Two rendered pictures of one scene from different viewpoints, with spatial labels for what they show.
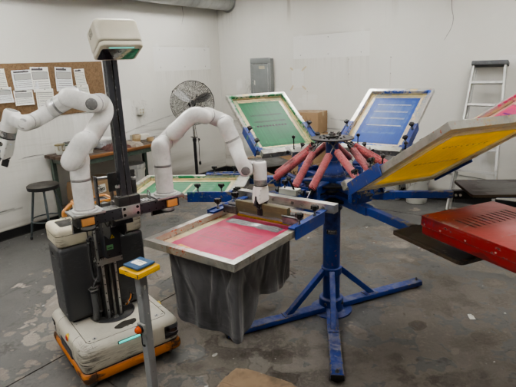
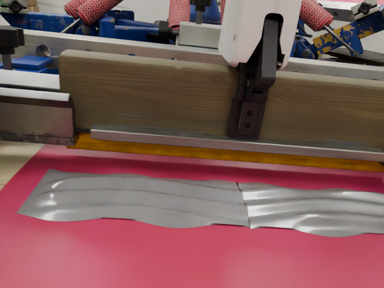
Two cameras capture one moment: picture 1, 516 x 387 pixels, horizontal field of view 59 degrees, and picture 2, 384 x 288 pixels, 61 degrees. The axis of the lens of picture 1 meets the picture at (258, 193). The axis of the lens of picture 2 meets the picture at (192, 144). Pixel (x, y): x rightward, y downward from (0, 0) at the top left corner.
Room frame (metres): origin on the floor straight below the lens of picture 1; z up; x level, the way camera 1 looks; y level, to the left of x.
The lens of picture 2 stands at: (2.25, 0.23, 1.12)
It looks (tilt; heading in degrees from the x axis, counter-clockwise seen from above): 24 degrees down; 318
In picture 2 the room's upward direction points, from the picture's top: 7 degrees clockwise
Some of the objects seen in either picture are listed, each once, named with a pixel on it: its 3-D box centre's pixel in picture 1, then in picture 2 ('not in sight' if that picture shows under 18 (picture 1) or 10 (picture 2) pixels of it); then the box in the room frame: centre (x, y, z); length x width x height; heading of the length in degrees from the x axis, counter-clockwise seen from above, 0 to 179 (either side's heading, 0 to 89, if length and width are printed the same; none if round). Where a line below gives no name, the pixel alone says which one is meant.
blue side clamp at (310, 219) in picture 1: (307, 224); not in sight; (2.31, -0.26, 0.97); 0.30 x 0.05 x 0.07; 143
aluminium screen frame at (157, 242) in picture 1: (238, 229); not in sight; (2.29, 0.11, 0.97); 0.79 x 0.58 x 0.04; 143
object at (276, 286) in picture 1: (266, 282); not in sight; (2.12, -0.02, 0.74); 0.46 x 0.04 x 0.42; 143
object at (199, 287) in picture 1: (203, 292); not in sight; (2.06, 0.29, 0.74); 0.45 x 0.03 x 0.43; 53
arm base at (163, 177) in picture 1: (163, 179); not in sight; (2.47, 0.52, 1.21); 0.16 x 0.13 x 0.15; 37
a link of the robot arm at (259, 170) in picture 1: (253, 170); not in sight; (2.47, 0.02, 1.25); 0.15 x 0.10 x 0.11; 90
